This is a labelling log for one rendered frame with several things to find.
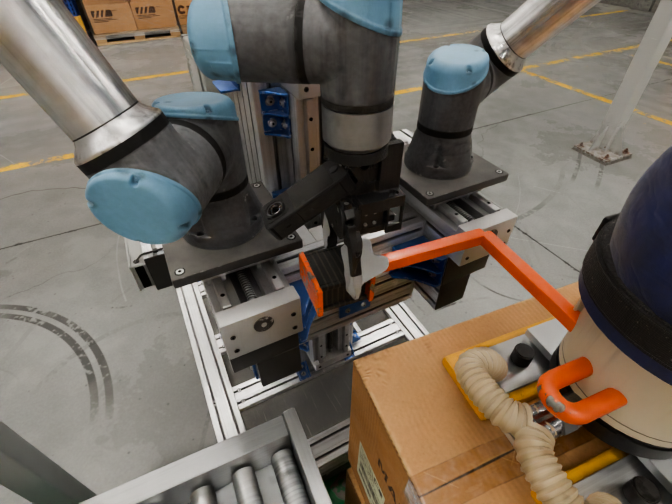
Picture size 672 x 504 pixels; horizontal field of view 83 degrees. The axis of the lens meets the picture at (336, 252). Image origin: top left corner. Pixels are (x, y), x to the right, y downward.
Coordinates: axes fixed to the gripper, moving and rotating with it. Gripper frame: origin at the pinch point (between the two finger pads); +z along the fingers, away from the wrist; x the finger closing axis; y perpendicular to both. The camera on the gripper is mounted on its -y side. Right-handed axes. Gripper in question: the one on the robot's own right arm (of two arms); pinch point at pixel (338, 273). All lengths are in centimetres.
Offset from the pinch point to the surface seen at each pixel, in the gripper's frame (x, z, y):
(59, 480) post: 18, 63, -65
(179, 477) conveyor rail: 2, 48, -35
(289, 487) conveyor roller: -7, 53, -14
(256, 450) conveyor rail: 1, 49, -19
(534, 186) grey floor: 132, 108, 203
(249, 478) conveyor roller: -2, 53, -22
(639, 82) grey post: 149, 52, 288
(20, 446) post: 19, 45, -65
